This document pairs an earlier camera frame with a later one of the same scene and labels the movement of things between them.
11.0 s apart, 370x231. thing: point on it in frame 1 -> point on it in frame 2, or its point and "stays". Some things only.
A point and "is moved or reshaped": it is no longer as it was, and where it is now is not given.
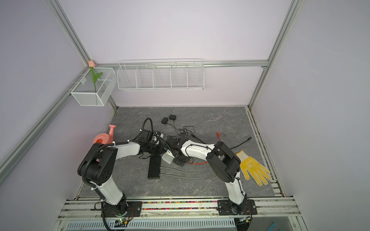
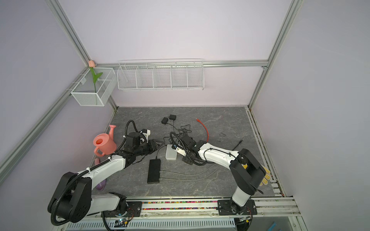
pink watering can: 105,138 stays
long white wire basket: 161,74 stays
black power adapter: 165,120 stays
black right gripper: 178,161 -> 186,159
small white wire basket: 95,86 stays
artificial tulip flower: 91,64 stays
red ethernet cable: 206,161 -> 207,136
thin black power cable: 168,145 is moved or reshaped
